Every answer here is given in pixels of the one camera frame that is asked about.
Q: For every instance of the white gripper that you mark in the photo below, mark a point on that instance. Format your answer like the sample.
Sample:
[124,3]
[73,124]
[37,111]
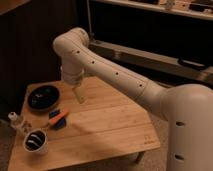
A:
[74,76]

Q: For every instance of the black ceramic bowl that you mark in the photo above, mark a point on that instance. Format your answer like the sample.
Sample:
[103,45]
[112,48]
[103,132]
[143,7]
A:
[43,98]

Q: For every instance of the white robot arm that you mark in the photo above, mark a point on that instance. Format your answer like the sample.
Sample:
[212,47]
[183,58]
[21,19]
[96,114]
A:
[187,108]

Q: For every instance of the blue sponge lower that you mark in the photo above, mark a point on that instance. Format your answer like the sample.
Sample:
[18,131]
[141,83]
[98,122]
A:
[60,124]

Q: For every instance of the wooden low table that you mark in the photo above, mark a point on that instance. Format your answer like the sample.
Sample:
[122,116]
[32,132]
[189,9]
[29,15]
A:
[107,124]

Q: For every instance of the white cup with dark contents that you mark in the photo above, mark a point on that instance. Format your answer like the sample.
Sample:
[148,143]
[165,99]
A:
[35,142]

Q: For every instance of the clear plastic bottle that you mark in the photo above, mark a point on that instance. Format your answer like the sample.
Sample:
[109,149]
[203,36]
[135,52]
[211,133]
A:
[19,123]

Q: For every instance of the long wooden bench beam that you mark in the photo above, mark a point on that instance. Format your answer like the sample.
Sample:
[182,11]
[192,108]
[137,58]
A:
[150,60]

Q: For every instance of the metal pole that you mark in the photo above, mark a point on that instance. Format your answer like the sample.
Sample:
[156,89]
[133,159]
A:
[89,18]

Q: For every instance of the upper wooden shelf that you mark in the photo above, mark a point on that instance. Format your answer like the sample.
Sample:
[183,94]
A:
[176,7]

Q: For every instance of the black handle on beam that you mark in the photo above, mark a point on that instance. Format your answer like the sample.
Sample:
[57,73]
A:
[192,65]

